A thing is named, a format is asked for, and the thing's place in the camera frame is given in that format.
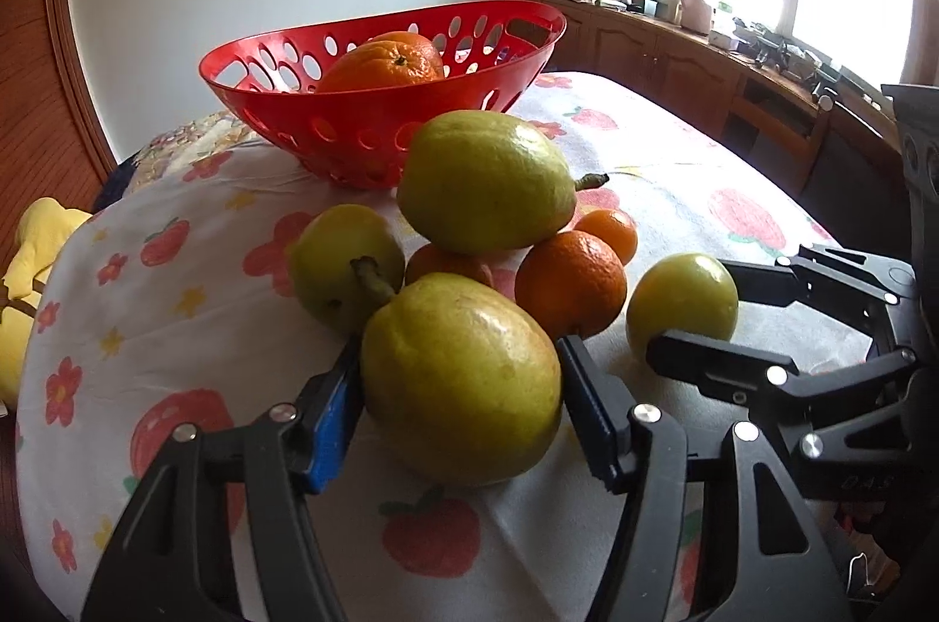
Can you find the small green pear with stem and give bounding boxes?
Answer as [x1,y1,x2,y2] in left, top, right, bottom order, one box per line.
[286,204,406,337]

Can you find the large yellow-green pear front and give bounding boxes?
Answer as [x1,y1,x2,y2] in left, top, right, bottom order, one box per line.
[360,272,562,487]

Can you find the large yellow-green pear top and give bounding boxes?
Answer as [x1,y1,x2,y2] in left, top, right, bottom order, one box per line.
[396,110,610,256]

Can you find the wooden chair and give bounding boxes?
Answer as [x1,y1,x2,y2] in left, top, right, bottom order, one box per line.
[720,77,829,198]

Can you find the red perforated plastic basket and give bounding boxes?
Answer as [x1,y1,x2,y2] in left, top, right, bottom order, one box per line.
[199,0,566,190]

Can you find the grey speaker device right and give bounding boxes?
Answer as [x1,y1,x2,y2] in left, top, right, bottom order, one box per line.
[881,83,939,280]

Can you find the wooden cabinet under window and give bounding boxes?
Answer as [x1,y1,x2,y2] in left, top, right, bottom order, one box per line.
[502,0,904,206]

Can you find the wooden headboard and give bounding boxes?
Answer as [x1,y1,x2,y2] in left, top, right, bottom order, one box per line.
[0,0,116,263]

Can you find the yellow plush toy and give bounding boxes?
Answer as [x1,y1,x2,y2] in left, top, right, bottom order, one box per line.
[2,198,91,412]

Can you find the floral fruit print bedsheet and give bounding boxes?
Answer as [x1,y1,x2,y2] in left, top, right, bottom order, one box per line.
[16,74,832,620]

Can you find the small green round fruit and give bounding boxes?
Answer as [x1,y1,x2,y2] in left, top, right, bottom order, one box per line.
[626,253,738,361]

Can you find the small mandarin right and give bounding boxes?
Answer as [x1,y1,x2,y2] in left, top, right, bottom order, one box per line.
[573,209,638,265]

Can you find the white pink bottle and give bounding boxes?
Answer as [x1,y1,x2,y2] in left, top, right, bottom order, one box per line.
[680,0,713,36]

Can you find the mandarin orange medium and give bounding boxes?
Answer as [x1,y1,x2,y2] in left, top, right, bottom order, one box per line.
[514,229,627,341]

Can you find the large yellow-green pear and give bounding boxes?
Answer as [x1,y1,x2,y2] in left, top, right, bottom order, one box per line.
[396,110,610,256]
[360,272,562,487]

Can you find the large orange in basket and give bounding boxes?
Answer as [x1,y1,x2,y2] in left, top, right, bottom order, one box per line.
[315,31,444,93]

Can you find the mandarin hidden behind pear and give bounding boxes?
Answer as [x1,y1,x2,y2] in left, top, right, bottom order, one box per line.
[404,244,495,288]

